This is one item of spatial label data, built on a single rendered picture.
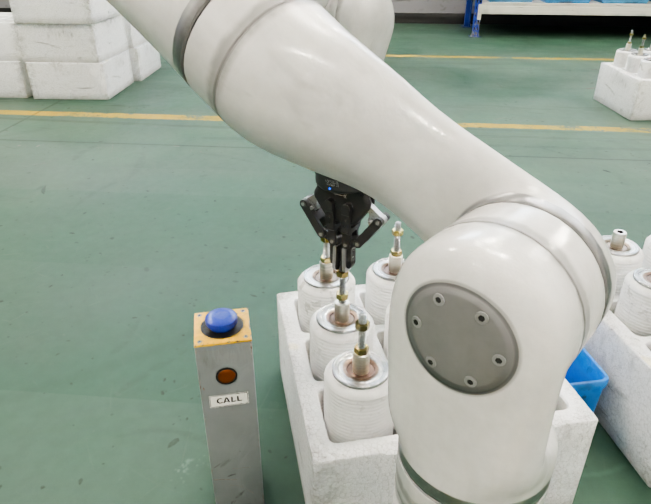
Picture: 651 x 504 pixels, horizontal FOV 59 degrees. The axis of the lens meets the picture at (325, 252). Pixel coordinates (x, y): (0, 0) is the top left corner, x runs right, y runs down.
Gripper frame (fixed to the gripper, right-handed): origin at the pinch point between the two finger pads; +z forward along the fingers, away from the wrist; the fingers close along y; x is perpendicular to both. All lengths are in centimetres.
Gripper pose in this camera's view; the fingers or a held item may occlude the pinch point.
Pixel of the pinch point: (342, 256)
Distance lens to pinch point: 80.4
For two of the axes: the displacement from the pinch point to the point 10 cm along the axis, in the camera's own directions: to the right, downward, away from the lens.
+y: 8.6, 2.5, -4.5
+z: -0.1, 8.8, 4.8
